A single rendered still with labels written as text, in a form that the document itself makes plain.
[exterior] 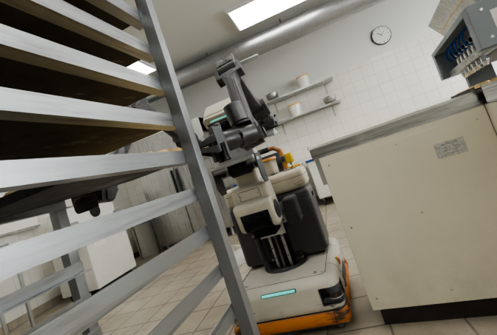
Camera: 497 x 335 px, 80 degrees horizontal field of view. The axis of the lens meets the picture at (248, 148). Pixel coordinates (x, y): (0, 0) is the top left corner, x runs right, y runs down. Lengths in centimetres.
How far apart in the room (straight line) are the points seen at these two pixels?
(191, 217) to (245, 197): 362
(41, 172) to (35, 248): 9
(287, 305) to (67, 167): 141
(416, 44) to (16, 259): 587
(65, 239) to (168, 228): 505
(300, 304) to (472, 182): 95
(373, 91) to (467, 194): 428
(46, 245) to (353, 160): 127
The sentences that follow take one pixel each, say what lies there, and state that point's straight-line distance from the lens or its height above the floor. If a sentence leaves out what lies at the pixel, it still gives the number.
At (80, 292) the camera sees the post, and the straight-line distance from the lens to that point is 99.
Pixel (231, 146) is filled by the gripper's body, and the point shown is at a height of 96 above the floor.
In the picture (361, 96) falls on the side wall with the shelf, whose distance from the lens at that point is 561.
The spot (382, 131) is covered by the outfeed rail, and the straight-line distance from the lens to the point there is 146.
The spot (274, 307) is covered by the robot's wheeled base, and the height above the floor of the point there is 19.
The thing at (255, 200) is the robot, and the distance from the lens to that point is 162.
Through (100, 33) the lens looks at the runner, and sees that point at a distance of 66.
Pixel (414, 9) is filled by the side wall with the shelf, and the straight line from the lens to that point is 614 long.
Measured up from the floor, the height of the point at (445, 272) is 21.
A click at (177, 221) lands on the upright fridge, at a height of 49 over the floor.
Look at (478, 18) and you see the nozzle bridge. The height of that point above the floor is 113.
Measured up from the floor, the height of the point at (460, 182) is 57.
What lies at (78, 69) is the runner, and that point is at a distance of 57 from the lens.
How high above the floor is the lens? 88
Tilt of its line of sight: 5 degrees up
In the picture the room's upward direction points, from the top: 19 degrees counter-clockwise
